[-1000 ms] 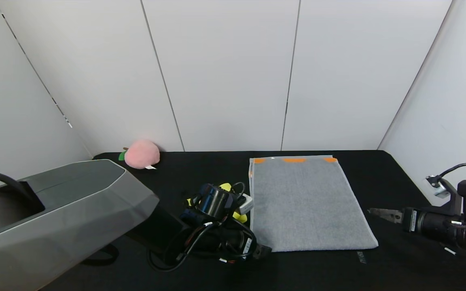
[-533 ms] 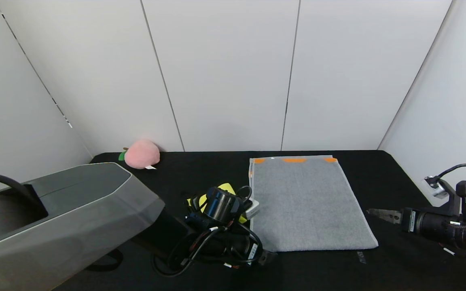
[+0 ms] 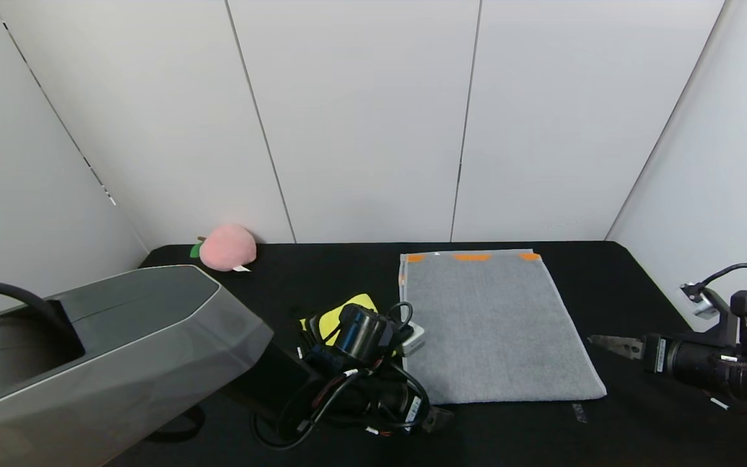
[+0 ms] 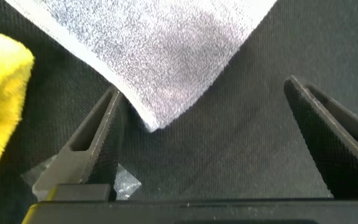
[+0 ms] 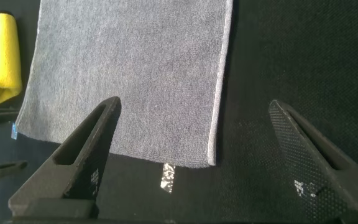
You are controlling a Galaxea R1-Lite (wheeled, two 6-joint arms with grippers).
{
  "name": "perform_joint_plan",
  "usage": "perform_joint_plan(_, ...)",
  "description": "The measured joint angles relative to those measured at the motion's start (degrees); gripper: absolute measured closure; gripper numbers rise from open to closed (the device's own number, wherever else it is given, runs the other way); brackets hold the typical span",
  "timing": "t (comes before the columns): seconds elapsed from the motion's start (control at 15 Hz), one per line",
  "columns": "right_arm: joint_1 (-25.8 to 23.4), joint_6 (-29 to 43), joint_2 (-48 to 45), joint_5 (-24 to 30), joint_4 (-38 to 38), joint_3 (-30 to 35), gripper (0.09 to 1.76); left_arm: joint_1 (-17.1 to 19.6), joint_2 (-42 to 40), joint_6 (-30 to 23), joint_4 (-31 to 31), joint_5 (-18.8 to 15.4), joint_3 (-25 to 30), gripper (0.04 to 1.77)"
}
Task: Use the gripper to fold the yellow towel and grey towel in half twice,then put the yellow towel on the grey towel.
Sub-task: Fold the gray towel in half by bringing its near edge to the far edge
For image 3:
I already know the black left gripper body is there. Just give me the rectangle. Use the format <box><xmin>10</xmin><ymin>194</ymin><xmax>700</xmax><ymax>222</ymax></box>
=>
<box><xmin>386</xmin><ymin>381</ymin><xmax>431</xmax><ymax>436</ymax></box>

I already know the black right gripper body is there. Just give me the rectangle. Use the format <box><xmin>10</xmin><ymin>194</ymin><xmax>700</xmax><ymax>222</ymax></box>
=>
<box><xmin>642</xmin><ymin>332</ymin><xmax>720</xmax><ymax>390</ymax></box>

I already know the yellow microfiber towel black trim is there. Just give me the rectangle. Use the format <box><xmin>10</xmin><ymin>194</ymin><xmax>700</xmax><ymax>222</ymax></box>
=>
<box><xmin>296</xmin><ymin>293</ymin><xmax>381</xmax><ymax>361</ymax></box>

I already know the grey terry towel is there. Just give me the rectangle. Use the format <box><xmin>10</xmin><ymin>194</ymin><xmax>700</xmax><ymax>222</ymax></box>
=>
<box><xmin>399</xmin><ymin>249</ymin><xmax>608</xmax><ymax>405</ymax></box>

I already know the pink plush peach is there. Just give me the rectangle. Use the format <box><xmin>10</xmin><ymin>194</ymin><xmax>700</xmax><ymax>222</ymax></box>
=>
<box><xmin>190</xmin><ymin>224</ymin><xmax>259</xmax><ymax>273</ymax></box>

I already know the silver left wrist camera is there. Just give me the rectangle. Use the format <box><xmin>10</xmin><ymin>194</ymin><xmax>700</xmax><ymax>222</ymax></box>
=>
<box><xmin>401</xmin><ymin>321</ymin><xmax>427</xmax><ymax>357</ymax></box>

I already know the black left arm cable bundle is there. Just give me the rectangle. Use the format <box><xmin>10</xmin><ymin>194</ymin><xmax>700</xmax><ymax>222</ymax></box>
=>
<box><xmin>252</xmin><ymin>360</ymin><xmax>433</xmax><ymax>451</ymax></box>

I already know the black left camera cable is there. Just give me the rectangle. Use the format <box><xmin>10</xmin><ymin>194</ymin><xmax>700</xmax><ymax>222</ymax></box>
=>
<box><xmin>383</xmin><ymin>300</ymin><xmax>415</xmax><ymax>335</ymax></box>

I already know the black camera cable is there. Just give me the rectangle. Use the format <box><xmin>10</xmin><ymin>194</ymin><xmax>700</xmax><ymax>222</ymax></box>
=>
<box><xmin>698</xmin><ymin>263</ymin><xmax>747</xmax><ymax>294</ymax></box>
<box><xmin>383</xmin><ymin>300</ymin><xmax>415</xmax><ymax>335</ymax></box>

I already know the black right camera cable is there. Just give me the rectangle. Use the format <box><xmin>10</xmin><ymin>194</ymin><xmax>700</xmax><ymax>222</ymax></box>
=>
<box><xmin>698</xmin><ymin>263</ymin><xmax>747</xmax><ymax>294</ymax></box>

